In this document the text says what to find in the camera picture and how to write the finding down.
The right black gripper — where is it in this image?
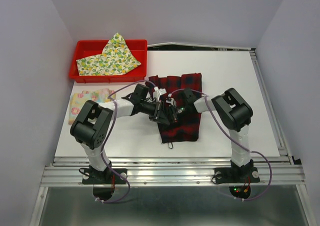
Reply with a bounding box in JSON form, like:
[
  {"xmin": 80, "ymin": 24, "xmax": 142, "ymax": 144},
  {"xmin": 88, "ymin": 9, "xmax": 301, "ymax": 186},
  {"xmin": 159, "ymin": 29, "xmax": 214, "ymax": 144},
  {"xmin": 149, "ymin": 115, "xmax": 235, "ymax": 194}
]
[{"xmin": 162, "ymin": 102, "xmax": 190, "ymax": 131}]

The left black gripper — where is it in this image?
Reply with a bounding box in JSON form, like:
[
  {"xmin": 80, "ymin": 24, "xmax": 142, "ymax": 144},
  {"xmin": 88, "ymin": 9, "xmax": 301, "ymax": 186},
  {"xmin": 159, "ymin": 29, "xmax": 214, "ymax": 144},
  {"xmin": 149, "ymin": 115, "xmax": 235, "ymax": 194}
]
[{"xmin": 140, "ymin": 99, "xmax": 170, "ymax": 125}]

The red navy plaid skirt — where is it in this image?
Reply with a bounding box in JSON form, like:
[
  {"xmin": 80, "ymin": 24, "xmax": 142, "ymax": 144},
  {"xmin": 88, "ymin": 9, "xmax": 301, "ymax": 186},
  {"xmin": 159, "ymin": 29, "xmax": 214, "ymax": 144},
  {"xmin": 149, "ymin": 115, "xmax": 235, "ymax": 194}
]
[{"xmin": 148, "ymin": 73, "xmax": 203, "ymax": 147}]

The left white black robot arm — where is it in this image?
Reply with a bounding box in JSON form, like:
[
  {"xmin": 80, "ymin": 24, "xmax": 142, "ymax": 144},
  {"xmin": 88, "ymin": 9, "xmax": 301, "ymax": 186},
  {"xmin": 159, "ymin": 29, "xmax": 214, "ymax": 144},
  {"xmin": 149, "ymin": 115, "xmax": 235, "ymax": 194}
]
[{"xmin": 70, "ymin": 84, "xmax": 170, "ymax": 185}]

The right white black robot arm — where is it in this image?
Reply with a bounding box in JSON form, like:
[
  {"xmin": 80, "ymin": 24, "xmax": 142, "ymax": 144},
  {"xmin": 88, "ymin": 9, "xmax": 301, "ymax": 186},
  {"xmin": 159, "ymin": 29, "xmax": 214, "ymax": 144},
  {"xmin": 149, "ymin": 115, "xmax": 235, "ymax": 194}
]
[{"xmin": 166, "ymin": 88, "xmax": 254, "ymax": 184}]

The lemon print skirt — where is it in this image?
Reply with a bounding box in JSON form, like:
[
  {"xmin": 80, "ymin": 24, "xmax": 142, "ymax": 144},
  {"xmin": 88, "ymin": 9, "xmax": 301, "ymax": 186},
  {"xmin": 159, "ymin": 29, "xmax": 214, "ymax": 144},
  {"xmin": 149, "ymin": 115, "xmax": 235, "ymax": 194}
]
[{"xmin": 76, "ymin": 32, "xmax": 142, "ymax": 76}]

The pastel floral folded skirt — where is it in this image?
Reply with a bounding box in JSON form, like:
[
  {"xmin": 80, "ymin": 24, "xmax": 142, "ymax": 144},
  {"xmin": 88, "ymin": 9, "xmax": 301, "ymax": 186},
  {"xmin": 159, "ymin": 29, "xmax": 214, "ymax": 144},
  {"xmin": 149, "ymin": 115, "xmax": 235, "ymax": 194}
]
[{"xmin": 68, "ymin": 88, "xmax": 115, "ymax": 125}]

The red plastic bin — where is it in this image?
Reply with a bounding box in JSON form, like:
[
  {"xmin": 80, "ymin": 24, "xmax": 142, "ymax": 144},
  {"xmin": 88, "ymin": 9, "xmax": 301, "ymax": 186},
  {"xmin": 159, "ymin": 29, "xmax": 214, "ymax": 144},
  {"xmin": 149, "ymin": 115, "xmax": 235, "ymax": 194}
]
[{"xmin": 68, "ymin": 39, "xmax": 148, "ymax": 84}]

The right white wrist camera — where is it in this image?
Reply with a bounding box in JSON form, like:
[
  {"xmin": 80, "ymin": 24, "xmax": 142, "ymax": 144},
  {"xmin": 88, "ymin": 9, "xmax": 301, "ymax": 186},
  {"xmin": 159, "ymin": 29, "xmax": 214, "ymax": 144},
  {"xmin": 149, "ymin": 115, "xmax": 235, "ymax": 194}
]
[{"xmin": 165, "ymin": 96, "xmax": 177, "ymax": 107}]

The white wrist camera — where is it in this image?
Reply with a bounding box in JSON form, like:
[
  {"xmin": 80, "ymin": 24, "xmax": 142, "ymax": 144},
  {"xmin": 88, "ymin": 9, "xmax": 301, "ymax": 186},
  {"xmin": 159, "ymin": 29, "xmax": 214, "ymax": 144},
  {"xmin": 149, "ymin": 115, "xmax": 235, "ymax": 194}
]
[
  {"xmin": 165, "ymin": 96, "xmax": 177, "ymax": 107},
  {"xmin": 152, "ymin": 86, "xmax": 167, "ymax": 102}
]

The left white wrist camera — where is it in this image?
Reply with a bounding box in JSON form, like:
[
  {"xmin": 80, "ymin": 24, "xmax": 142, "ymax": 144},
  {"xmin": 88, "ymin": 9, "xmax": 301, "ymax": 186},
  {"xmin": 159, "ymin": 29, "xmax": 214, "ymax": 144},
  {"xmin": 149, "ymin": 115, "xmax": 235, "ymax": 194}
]
[{"xmin": 152, "ymin": 86, "xmax": 167, "ymax": 102}]

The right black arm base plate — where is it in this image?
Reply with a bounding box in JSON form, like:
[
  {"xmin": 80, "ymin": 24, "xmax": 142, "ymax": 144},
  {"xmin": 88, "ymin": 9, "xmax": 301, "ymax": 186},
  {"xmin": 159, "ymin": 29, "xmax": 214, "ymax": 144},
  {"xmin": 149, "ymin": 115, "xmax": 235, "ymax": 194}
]
[{"xmin": 214, "ymin": 167, "xmax": 260, "ymax": 185}]

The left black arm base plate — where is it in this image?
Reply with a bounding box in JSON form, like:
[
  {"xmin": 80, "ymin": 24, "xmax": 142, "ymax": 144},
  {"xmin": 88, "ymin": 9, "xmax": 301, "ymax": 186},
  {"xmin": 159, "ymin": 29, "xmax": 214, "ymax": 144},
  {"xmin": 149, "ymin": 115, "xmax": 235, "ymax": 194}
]
[{"xmin": 78, "ymin": 167, "xmax": 128, "ymax": 185}]

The aluminium front rail frame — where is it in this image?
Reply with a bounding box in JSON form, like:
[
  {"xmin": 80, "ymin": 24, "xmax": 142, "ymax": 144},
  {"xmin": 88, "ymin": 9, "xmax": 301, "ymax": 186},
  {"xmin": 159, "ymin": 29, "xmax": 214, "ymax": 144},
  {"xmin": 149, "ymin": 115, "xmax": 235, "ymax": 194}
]
[{"xmin": 30, "ymin": 151, "xmax": 309, "ymax": 226}]

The aluminium right side rail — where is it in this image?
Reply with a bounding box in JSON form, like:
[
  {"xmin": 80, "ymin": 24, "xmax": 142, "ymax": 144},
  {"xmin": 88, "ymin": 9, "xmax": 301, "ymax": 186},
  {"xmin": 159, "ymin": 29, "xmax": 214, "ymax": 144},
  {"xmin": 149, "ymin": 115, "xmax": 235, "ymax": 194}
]
[{"xmin": 249, "ymin": 48, "xmax": 302, "ymax": 166}]

